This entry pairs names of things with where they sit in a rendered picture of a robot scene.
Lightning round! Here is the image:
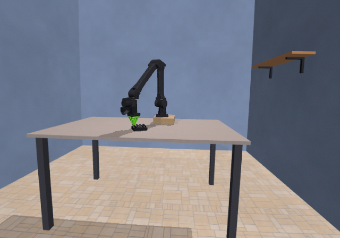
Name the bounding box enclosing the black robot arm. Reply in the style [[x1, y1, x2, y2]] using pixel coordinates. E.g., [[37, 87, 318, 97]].
[[121, 59, 168, 117]]

